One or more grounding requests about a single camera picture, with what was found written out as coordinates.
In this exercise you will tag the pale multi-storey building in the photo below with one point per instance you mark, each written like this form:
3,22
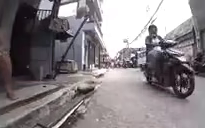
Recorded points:
86,43

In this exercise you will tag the concrete block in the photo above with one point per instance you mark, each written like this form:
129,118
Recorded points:
67,66

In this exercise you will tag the slanted pole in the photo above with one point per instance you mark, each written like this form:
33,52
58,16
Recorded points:
73,38

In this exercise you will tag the grey asphalt road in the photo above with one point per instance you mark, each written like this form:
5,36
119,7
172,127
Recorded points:
130,103

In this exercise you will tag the person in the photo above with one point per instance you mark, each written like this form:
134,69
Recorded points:
153,43
1,60

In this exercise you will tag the open roadside gutter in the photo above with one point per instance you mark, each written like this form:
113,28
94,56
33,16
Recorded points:
70,111

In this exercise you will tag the dark shopfront building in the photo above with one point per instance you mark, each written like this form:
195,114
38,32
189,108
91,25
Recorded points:
33,40

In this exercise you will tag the dark motor scooter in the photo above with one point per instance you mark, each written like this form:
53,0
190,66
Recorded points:
176,71

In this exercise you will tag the raised concrete pavement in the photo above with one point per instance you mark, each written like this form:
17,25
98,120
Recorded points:
33,95

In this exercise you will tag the grey building with roof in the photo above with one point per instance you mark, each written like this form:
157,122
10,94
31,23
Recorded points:
193,40

